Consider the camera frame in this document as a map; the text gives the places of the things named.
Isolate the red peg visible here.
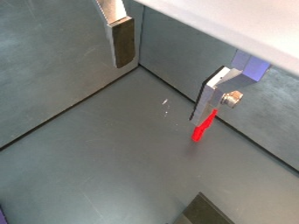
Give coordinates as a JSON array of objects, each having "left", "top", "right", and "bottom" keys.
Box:
[{"left": 191, "top": 109, "right": 218, "bottom": 142}]

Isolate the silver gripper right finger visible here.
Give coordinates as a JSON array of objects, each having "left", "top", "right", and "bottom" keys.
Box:
[{"left": 190, "top": 50, "right": 271, "bottom": 126}]

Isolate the black bracket holder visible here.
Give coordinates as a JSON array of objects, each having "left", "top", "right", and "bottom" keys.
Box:
[{"left": 173, "top": 192, "right": 235, "bottom": 224}]

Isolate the purple board base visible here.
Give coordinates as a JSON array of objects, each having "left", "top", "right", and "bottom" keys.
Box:
[{"left": 0, "top": 207, "right": 8, "bottom": 224}]

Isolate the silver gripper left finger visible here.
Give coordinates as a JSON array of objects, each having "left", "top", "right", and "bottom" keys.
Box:
[{"left": 94, "top": 0, "right": 136, "bottom": 68}]

